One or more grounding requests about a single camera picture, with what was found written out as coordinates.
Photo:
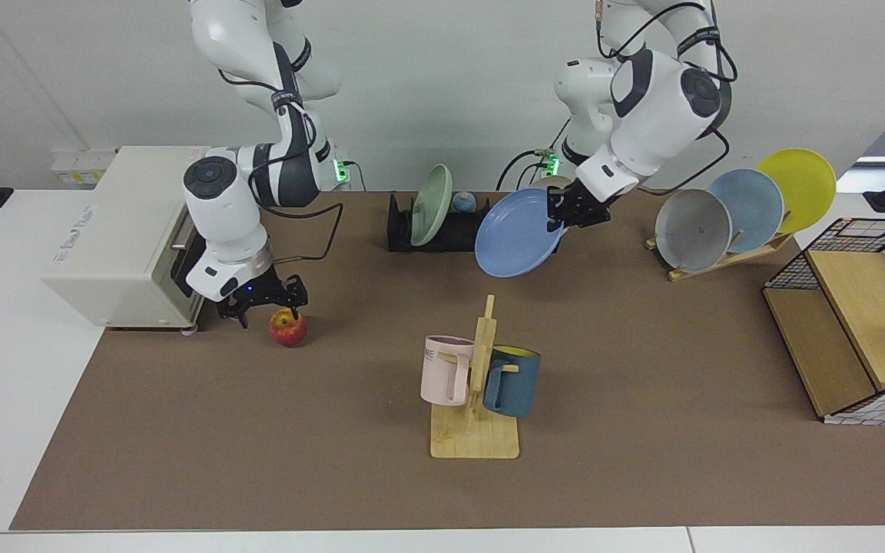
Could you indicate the yellow plate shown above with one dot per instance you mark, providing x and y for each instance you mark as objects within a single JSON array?
[{"x": 800, "y": 184}]

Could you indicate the beige plate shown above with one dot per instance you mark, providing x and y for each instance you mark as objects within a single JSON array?
[{"x": 554, "y": 183}]

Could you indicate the green plate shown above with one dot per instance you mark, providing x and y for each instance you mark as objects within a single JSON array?
[{"x": 431, "y": 203}]

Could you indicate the white wall power outlet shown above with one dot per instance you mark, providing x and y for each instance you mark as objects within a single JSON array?
[{"x": 81, "y": 165}]

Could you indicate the dark teal cup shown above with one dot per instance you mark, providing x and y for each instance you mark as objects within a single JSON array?
[{"x": 515, "y": 388}]

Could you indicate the grey plate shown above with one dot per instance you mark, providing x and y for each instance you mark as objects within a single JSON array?
[{"x": 692, "y": 230}]

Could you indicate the black dish rack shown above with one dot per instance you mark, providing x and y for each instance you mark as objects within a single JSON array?
[{"x": 454, "y": 230}]

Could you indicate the pink cup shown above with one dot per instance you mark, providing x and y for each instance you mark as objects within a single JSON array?
[{"x": 439, "y": 376}]

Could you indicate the brown table cloth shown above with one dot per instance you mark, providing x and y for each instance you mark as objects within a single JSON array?
[{"x": 258, "y": 430}]

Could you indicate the pale toaster oven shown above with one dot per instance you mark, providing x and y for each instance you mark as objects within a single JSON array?
[{"x": 120, "y": 238}]

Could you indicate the wooden plate rack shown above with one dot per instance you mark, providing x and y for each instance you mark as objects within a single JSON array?
[{"x": 719, "y": 259}]

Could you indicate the wooden cup stand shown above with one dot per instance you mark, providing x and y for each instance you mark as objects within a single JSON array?
[{"x": 473, "y": 442}]

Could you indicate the red yellow apple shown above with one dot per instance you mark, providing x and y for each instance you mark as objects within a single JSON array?
[{"x": 287, "y": 330}]

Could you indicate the light blue plate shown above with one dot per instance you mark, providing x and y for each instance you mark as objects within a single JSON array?
[{"x": 754, "y": 203}]

